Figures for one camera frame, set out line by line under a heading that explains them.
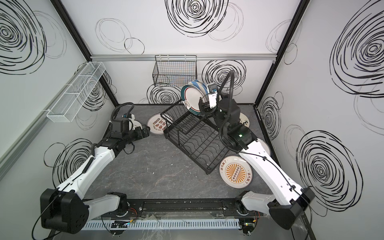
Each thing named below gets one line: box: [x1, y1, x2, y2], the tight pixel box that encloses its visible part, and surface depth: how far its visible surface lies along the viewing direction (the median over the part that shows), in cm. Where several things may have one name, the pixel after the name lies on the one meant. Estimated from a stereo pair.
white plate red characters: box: [146, 113, 172, 135], surface depth 110 cm
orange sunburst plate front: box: [219, 155, 253, 189], surface depth 86 cm
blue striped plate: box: [188, 79, 210, 101], surface depth 80 cm
